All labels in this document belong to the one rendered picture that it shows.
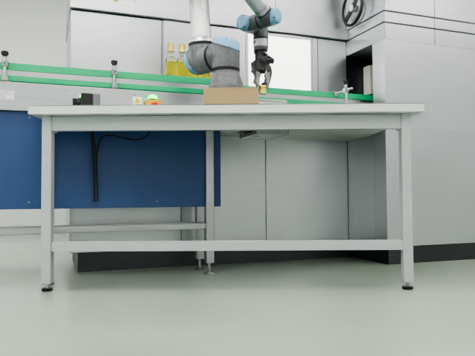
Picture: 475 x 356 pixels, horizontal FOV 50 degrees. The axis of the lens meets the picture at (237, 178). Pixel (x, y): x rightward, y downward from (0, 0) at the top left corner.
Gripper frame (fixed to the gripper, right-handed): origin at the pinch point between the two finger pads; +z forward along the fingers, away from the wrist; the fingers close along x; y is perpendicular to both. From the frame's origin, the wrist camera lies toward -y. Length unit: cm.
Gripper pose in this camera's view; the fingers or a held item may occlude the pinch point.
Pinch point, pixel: (262, 87)
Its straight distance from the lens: 255.9
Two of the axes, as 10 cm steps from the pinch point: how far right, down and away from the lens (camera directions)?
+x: -9.4, 0.0, -3.3
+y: -3.3, 0.3, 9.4
